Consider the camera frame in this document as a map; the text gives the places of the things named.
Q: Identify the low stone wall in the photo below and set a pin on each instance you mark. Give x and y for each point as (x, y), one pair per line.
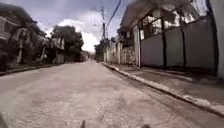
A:
(128, 55)

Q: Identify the old overgrown building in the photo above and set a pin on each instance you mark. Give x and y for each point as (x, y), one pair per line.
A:
(20, 36)

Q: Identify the pale house with balcony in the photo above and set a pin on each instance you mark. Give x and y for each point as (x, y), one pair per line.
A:
(133, 16)

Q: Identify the grey raised pavement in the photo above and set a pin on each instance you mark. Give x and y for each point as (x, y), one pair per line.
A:
(193, 86)

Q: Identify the pale concrete kerb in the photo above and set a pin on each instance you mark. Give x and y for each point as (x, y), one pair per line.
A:
(160, 87)

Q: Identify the dark low kerb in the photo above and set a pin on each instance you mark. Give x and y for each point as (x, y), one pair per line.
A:
(26, 69)

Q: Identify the grey panel fence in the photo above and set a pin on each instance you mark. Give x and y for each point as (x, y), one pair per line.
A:
(173, 50)

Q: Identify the robot's own part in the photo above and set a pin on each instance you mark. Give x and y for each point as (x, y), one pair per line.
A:
(145, 126)
(83, 124)

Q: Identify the grey concrete road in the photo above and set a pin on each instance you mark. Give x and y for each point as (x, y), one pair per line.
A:
(83, 96)

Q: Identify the utility pole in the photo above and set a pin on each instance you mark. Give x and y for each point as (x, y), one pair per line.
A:
(103, 30)

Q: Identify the large dark tree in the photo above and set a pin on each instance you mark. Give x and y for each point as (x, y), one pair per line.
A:
(66, 36)

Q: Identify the pale plain wall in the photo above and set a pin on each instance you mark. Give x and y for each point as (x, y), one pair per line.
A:
(220, 33)

